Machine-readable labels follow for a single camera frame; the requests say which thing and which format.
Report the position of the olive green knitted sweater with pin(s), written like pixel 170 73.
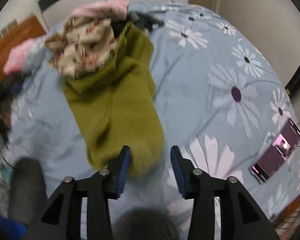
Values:
pixel 114 107

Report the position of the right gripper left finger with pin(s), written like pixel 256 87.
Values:
pixel 62 214

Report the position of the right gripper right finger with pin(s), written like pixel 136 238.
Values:
pixel 241 216

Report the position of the pink fluffy garment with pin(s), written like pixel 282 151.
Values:
pixel 114 9

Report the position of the light blue floral duvet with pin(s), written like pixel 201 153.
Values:
pixel 217 98

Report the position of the beige patterned garment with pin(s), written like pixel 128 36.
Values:
pixel 83 46

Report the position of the pink folded clothes stack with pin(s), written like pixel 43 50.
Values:
pixel 21 54

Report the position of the black smartphone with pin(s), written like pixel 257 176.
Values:
pixel 277 153

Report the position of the dark grey garment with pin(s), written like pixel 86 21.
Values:
pixel 143 21

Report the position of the wooden headboard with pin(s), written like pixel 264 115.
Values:
pixel 29 28

